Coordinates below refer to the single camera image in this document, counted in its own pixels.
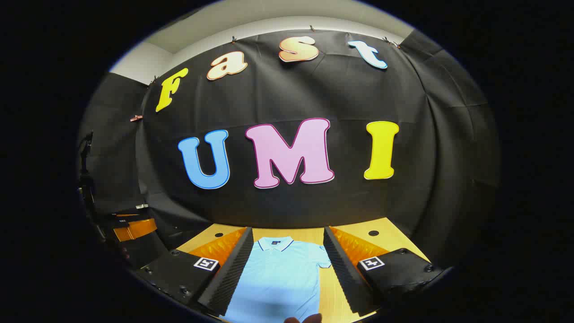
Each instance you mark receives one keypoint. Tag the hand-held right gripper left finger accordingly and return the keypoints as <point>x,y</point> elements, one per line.
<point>231,273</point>

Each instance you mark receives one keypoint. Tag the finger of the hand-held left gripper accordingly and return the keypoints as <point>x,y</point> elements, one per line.
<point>134,229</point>
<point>128,218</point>

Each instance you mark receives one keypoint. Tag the black backdrop cloth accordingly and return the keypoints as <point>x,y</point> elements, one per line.
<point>314,89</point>

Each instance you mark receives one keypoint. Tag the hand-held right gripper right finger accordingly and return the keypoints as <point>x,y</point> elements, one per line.
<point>343,273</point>

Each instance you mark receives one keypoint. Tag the light blue T-shirt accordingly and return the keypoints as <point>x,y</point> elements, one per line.
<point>278,282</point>

